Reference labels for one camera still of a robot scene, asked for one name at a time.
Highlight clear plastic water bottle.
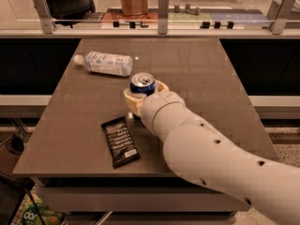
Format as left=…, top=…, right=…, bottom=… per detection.
left=73, top=52, right=133, bottom=77

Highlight green snack bag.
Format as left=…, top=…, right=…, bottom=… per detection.
left=21, top=194, right=67, bottom=225

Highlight grey metal bracket right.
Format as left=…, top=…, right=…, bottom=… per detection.
left=270, top=0, right=296, bottom=35

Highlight grey metal bracket middle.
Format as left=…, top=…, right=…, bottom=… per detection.
left=157, top=0, right=169, bottom=35

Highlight black office chair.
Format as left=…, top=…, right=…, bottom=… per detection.
left=46, top=0, right=96, bottom=25

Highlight grey metal bracket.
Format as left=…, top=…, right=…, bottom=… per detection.
left=270, top=0, right=296, bottom=35
left=157, top=0, right=169, bottom=35
left=33, top=0, right=55, bottom=35

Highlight black rxbar chocolate wrapper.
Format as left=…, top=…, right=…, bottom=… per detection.
left=101, top=117, right=141, bottom=169

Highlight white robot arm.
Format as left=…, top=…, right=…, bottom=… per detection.
left=124, top=83, right=300, bottom=225

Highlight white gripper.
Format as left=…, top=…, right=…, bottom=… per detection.
left=123, top=80, right=185, bottom=134

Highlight grey metal bracket left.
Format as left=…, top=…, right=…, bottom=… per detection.
left=33, top=0, right=55, bottom=35

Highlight blue pepsi can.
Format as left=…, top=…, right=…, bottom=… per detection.
left=129, top=72, right=156, bottom=96

